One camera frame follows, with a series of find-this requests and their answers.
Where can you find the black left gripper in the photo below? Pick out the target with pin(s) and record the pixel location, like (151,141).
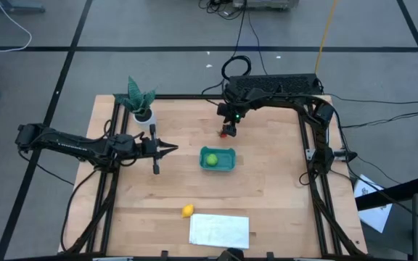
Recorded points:
(147,148)

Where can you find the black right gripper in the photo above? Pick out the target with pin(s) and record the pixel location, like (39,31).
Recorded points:
(230,112)

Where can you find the small red fruit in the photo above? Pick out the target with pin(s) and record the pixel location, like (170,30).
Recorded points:
(223,136)

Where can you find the green lime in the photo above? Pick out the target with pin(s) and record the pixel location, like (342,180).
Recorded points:
(212,160)

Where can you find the yellow lemon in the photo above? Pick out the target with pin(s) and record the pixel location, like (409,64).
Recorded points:
(188,210)

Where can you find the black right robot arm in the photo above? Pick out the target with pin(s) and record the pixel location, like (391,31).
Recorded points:
(323,114)

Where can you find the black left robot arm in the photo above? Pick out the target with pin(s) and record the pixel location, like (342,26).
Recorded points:
(67,143)

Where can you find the teal plastic tupperware container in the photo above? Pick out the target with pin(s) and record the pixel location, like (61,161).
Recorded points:
(227,161)

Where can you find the white plant pot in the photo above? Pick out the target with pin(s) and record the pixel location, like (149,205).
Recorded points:
(144,121)

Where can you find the green leafy plant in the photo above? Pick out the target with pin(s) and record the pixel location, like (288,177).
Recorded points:
(136,98)

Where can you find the white folded cloth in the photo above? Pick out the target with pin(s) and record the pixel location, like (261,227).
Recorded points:
(220,232)

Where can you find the grey device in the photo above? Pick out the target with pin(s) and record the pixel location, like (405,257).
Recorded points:
(263,3)

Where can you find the white paper sheets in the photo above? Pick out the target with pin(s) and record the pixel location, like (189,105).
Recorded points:
(374,214)

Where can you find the black desk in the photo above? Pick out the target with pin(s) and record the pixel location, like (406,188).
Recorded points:
(405,190)

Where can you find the grey metal foot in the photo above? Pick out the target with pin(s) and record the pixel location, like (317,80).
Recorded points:
(13,6)

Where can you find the black aluminium table frame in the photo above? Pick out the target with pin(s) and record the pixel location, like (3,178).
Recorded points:
(180,96)

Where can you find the black table-level camera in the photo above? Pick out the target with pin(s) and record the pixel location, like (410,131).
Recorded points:
(230,254)

